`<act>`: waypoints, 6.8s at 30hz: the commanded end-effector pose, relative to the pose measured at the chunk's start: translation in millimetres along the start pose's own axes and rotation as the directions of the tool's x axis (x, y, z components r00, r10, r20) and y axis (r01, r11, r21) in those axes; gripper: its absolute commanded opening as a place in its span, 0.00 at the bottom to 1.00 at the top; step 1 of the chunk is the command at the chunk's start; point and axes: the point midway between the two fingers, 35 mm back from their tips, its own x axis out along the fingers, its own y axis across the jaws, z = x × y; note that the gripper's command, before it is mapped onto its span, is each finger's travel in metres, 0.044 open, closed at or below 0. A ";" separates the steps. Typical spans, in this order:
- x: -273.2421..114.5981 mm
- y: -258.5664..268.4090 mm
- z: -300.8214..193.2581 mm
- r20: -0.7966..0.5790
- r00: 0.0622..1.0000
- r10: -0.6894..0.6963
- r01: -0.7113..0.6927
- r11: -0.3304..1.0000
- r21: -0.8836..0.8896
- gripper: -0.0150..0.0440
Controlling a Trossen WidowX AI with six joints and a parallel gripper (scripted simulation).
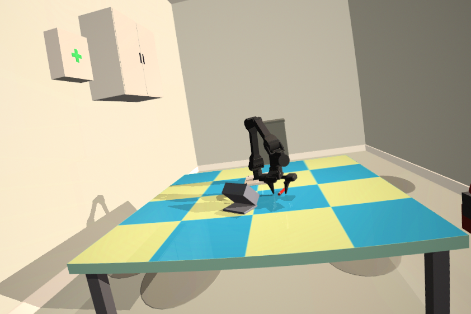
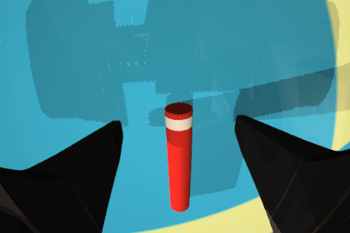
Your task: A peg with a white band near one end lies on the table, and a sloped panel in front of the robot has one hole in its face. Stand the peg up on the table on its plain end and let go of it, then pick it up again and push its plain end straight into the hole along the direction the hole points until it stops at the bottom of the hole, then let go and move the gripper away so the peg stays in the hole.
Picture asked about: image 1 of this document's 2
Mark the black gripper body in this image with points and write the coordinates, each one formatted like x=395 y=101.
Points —
x=289 y=177

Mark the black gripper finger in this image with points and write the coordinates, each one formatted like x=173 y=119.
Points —
x=286 y=184
x=271 y=185

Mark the grey sloped panel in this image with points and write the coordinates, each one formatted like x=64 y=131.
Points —
x=244 y=197

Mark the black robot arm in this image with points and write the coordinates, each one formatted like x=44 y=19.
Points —
x=271 y=144

